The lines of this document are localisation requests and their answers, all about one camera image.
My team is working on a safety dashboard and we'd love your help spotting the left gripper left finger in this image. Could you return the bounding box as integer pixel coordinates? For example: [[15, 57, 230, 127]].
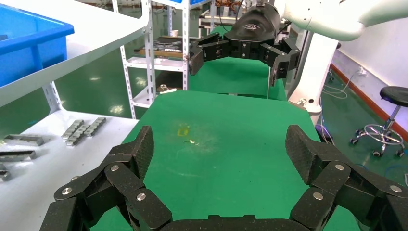
[[39, 126, 173, 231]]

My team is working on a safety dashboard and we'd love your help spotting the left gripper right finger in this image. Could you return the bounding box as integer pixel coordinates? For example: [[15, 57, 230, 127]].
[[285, 125, 408, 231]]

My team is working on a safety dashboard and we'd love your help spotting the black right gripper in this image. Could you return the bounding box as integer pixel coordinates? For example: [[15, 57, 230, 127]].
[[189, 3, 301, 87]]

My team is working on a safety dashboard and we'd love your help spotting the assorted metal parts pile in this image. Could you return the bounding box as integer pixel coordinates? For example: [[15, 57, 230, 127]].
[[134, 36, 192, 60]]

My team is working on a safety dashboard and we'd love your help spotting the green covered table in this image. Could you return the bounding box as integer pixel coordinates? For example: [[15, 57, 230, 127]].
[[188, 25, 288, 102]]

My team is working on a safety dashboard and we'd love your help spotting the grey toothed metal bar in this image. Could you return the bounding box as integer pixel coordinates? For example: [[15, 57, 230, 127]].
[[66, 124, 93, 147], [61, 119, 85, 140], [84, 117, 107, 137]]

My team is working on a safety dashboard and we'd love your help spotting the white robot torso column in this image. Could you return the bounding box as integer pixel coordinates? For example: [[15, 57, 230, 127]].
[[287, 32, 339, 116]]

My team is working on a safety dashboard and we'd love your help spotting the white storage rack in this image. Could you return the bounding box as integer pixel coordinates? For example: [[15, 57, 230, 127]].
[[119, 0, 192, 120]]

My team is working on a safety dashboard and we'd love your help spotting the green cloth mat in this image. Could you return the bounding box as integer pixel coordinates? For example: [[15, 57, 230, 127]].
[[90, 90, 361, 231]]

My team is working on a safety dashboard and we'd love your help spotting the black seat rolling stool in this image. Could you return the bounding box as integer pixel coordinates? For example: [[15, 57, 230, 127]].
[[350, 86, 408, 159]]

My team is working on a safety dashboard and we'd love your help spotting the white metal shelf board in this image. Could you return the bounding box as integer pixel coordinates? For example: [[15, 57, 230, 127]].
[[0, 0, 151, 108]]

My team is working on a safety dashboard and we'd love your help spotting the blue plastic bin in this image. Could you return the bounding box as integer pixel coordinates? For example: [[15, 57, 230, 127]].
[[0, 3, 75, 87]]

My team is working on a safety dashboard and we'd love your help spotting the thin blue cable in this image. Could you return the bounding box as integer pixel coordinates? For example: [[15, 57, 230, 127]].
[[354, 163, 408, 187]]

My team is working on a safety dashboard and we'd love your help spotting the white power cable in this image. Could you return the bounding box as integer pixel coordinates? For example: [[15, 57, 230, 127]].
[[321, 68, 364, 100]]

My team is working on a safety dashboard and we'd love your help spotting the white perforated angle post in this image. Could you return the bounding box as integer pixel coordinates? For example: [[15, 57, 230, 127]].
[[142, 0, 157, 97], [43, 81, 64, 115]]

